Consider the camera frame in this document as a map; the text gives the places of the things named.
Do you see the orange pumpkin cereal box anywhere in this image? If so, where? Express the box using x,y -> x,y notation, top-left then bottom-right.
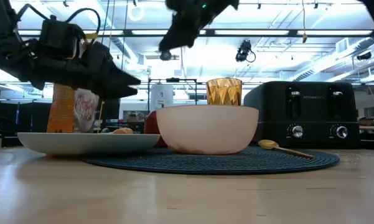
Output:
46,83 -> 100,134

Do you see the black hanging camera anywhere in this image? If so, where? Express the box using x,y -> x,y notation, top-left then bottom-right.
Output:
235,39 -> 256,63

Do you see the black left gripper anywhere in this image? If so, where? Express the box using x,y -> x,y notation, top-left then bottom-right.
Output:
34,42 -> 142,100

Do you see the black overhead frame bar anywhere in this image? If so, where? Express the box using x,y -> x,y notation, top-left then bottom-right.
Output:
0,29 -> 374,37

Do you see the white ring light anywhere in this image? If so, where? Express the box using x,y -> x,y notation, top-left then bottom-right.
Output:
127,4 -> 145,22

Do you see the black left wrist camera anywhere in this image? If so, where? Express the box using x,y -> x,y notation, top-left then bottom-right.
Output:
39,14 -> 86,60

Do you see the black left camera cable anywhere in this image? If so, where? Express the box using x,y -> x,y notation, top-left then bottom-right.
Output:
17,2 -> 102,41

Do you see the light blue plate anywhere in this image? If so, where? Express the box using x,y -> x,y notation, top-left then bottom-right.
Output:
17,132 -> 161,156

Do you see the black metal stand frame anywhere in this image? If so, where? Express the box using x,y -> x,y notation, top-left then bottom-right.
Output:
147,77 -> 197,125

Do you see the red apple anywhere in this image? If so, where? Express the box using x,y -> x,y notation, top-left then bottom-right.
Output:
143,110 -> 169,148

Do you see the pink bowl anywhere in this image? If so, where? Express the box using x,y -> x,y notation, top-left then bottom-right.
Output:
156,105 -> 259,156

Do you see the bagel half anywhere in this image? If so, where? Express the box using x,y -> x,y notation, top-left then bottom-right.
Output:
112,127 -> 134,135

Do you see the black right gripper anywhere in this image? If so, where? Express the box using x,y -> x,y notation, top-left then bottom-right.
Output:
157,0 -> 240,52

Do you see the dark blue round placemat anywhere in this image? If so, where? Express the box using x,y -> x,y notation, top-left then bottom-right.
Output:
82,145 -> 340,175

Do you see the black monitor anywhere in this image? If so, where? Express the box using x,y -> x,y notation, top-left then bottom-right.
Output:
104,98 -> 121,121

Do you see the amber faceted glass tumbler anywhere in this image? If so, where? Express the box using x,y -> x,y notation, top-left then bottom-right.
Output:
205,77 -> 243,106

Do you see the gold spoon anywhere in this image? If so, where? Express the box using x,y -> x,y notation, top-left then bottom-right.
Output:
258,139 -> 315,160

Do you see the white cylindrical tank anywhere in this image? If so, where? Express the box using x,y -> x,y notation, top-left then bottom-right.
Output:
149,83 -> 174,112

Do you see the black four-slot toaster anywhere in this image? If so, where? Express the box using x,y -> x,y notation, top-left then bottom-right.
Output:
243,81 -> 361,149

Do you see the grey ceiling air duct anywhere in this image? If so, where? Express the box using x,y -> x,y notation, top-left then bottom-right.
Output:
295,37 -> 374,82

